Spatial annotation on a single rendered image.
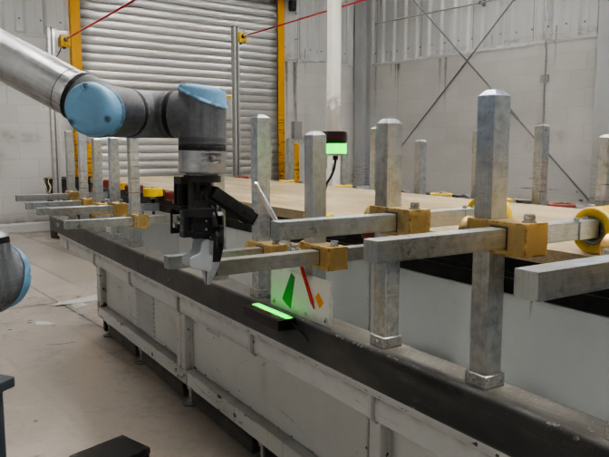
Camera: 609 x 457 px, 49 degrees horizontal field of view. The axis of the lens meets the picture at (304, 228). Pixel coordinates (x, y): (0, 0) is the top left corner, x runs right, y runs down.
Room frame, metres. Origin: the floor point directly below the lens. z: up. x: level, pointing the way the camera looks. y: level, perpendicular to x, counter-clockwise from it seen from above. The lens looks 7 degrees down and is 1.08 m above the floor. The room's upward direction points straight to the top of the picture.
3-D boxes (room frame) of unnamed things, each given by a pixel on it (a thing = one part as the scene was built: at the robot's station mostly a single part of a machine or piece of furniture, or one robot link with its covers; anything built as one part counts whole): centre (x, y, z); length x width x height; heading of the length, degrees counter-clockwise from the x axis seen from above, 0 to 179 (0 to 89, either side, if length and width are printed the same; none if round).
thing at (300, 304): (1.47, 0.01, 0.75); 0.26 x 0.01 x 0.10; 32
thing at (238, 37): (4.22, 0.40, 1.25); 0.15 x 0.08 x 1.10; 32
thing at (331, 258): (1.44, -0.04, 0.85); 0.14 x 0.06 x 0.05; 32
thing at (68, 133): (3.36, 1.18, 0.92); 0.04 x 0.04 x 0.48; 32
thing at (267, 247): (1.65, 0.10, 0.82); 0.14 x 0.06 x 0.05; 32
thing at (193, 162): (1.27, 0.19, 1.05); 0.10 x 0.09 x 0.05; 32
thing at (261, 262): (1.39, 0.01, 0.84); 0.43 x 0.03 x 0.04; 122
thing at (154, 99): (1.30, 0.31, 1.14); 0.12 x 0.12 x 0.09; 72
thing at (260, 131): (1.67, 0.11, 0.92); 0.04 x 0.04 x 0.48; 32
